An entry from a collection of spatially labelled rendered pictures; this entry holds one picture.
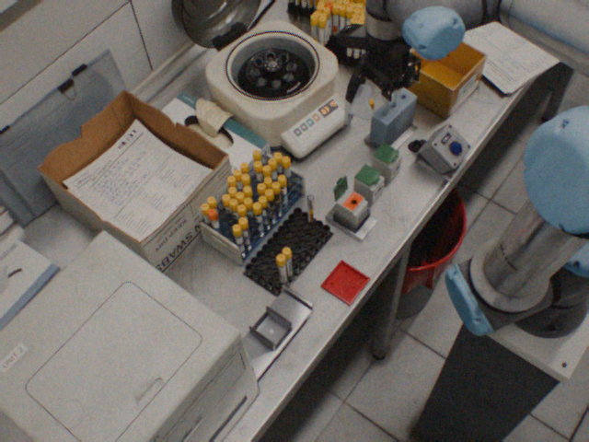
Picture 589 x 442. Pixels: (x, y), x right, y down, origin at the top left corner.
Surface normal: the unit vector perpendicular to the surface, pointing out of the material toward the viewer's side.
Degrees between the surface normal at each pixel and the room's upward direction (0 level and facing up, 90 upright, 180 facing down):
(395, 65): 90
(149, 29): 90
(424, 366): 0
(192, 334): 0
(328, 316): 0
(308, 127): 25
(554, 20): 49
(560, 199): 83
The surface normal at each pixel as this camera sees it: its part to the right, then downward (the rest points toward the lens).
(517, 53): -0.06, -0.52
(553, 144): -0.91, 0.31
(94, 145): 0.77, 0.50
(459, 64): -0.66, 0.65
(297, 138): 0.25, -0.22
